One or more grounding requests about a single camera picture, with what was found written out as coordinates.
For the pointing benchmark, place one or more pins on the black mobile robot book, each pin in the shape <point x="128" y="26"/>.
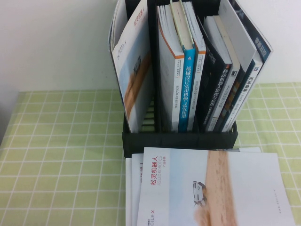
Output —
<point x="211" y="77"/>

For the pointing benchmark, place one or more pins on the robot lab photo brochure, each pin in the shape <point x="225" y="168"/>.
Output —
<point x="136" y="188"/>

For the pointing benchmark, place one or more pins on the dark blue cover magazine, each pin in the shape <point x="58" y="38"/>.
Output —
<point x="261" y="44"/>

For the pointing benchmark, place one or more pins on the desert cover robot brochure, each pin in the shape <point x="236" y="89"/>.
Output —
<point x="131" y="70"/>

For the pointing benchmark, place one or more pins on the blue spine mechanical book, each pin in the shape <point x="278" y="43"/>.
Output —
<point x="187" y="94"/>

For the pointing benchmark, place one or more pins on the plain white brochure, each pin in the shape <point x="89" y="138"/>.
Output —
<point x="128" y="193"/>

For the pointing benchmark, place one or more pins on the large plain white booklet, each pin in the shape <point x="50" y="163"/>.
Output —
<point x="237" y="35"/>

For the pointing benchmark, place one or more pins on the black plastic book holder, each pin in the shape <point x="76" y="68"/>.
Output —
<point x="178" y="141"/>

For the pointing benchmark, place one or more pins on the thin white brochure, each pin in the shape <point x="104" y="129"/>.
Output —
<point x="117" y="18"/>

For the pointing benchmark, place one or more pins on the car book white spine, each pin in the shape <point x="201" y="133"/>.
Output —
<point x="251" y="82"/>

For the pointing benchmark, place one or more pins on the white book orange band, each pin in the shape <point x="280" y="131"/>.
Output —
<point x="198" y="89"/>
<point x="167" y="82"/>

